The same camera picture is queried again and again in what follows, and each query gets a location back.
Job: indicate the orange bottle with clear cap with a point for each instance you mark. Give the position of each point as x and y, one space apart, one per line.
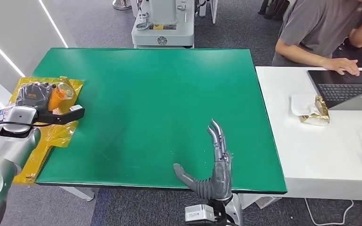
57 95

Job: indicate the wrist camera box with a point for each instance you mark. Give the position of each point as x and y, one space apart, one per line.
198 213
65 115

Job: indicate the white table leg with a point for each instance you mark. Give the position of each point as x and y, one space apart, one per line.
252 201
81 193

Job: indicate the gold foil packet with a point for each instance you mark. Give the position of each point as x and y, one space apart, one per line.
322 109

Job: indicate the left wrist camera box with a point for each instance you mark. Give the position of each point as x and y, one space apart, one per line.
65 115

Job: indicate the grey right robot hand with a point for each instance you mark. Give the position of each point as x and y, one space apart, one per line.
221 177

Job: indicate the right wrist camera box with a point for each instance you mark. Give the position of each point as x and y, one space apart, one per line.
198 213

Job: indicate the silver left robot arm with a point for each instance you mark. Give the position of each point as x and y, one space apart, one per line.
3 153

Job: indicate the black shoes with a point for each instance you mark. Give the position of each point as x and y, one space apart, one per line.
271 9

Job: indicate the yellow taped cardboard box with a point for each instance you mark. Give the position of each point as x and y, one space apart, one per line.
53 134

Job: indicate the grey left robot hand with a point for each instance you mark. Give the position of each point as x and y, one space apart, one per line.
34 95

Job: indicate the green table mat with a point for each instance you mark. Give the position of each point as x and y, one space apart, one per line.
153 109

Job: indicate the white paper napkin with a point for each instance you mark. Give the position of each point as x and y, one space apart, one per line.
299 105

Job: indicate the dark grey laptop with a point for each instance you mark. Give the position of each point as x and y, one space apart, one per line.
340 89

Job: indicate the white robot base machine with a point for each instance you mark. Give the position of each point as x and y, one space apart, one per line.
163 34

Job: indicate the white desk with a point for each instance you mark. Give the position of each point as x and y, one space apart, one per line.
321 156

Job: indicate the chrome stand base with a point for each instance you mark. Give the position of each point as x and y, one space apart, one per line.
121 4

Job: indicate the person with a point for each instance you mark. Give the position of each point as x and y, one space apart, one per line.
312 28

